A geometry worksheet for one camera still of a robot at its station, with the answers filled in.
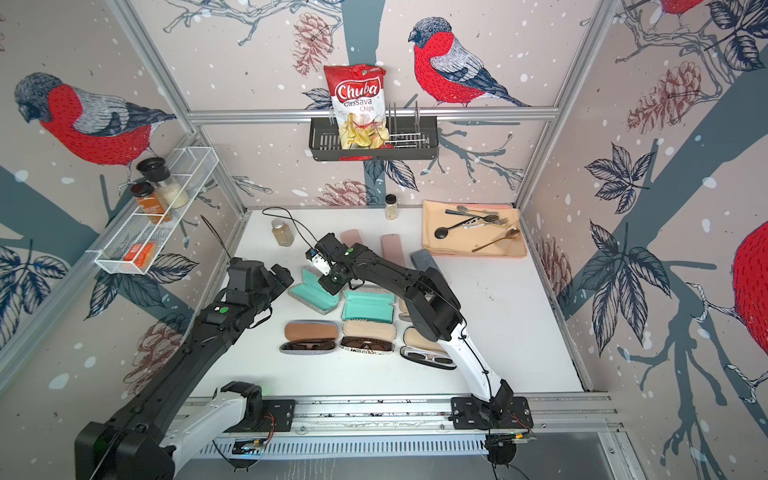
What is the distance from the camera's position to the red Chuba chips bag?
83cm

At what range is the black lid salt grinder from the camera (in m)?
0.73

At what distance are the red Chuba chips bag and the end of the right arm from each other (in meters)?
0.32

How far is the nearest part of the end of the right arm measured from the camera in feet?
2.31
